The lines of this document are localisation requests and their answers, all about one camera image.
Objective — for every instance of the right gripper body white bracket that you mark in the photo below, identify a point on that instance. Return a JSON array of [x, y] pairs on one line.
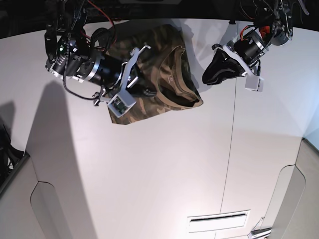
[[111, 74]]

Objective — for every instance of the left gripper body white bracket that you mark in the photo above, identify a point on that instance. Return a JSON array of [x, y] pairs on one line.
[[247, 50]]

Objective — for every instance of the camouflage T-shirt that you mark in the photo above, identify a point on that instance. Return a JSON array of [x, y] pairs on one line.
[[165, 66]]

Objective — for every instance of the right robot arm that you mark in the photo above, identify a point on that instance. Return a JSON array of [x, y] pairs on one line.
[[72, 54]]

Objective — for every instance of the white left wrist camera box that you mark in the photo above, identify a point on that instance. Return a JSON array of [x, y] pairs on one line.
[[254, 83]]

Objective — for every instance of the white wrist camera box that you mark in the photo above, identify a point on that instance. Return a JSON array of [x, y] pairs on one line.
[[121, 103], [254, 83]]

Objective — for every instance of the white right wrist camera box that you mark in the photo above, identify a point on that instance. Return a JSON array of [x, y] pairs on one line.
[[121, 103]]

